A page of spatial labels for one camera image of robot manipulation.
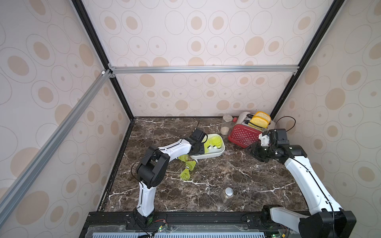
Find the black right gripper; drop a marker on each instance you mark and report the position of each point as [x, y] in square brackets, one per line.
[261, 149]

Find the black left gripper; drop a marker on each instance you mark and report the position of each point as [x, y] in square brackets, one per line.
[201, 149]

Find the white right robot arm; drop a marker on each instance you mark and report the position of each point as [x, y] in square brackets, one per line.
[327, 218]

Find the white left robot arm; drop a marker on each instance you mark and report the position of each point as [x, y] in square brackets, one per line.
[152, 168]

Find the white storage box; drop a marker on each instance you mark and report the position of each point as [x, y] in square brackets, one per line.
[213, 152]

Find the green shuttlecock top group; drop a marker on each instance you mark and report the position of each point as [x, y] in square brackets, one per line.
[184, 158]

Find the green shuttlecock group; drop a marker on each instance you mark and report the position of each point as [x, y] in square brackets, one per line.
[185, 174]
[191, 165]
[184, 158]

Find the green shuttlecock middle group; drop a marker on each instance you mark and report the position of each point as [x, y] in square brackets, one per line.
[191, 165]

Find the front yellow toast slice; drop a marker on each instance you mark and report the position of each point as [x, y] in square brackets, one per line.
[259, 122]

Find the yellow toast slice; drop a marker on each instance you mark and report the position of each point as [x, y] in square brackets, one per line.
[259, 122]
[264, 116]

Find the clear jar with powder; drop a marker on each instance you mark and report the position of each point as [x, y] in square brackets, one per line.
[226, 124]

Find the red dotted toaster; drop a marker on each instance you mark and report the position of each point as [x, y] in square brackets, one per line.
[244, 133]

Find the back yellow toast slice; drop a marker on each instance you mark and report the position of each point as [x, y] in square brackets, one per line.
[264, 116]

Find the green shuttlecock lower group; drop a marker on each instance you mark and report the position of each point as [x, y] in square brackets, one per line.
[185, 174]

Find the metal lidded shaker jar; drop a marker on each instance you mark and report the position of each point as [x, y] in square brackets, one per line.
[227, 195]

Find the silver horizontal aluminium rail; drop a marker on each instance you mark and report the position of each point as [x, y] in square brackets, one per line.
[204, 69]

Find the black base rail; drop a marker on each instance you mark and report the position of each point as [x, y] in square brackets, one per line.
[220, 222]

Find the silver left aluminium rail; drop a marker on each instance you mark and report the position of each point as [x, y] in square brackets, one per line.
[28, 176]

